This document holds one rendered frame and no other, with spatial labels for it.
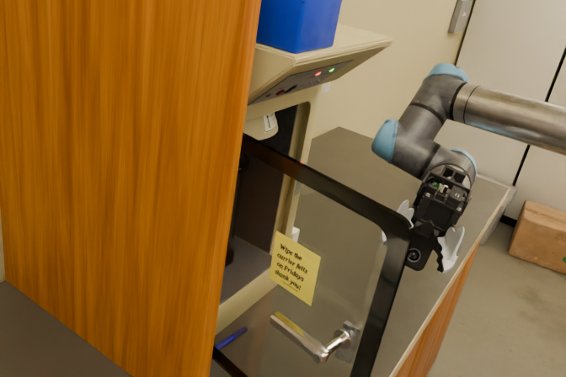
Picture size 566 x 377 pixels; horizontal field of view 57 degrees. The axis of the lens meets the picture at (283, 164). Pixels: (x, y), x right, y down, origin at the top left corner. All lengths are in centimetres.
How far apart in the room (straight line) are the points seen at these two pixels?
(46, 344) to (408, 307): 73
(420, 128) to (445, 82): 10
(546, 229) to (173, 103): 309
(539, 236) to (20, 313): 304
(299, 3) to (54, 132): 43
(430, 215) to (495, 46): 297
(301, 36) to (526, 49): 311
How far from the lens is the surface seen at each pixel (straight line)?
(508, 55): 372
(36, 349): 102
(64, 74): 81
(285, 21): 65
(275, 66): 65
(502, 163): 385
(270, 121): 90
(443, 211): 80
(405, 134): 97
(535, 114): 95
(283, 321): 67
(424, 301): 125
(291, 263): 69
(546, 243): 359
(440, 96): 100
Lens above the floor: 165
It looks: 24 degrees down
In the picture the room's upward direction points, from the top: 10 degrees clockwise
